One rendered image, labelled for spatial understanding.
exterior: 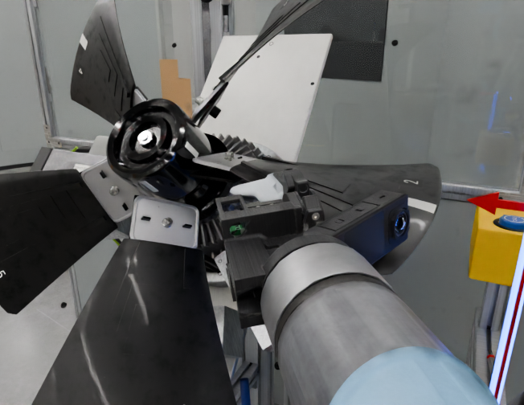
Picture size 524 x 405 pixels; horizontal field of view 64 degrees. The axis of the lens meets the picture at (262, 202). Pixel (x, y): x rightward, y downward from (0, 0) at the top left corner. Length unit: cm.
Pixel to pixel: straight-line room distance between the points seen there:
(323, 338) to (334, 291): 3
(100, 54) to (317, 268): 63
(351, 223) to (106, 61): 55
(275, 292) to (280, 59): 74
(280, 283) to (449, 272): 109
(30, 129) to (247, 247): 567
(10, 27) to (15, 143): 131
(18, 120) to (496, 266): 557
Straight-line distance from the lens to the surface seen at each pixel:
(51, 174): 67
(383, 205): 35
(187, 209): 59
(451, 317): 137
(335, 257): 24
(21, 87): 587
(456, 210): 124
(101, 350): 53
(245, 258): 29
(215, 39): 123
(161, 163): 53
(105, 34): 78
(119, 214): 66
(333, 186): 48
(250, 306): 28
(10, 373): 229
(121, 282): 54
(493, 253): 74
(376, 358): 17
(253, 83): 92
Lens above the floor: 132
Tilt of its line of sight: 19 degrees down
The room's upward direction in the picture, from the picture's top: straight up
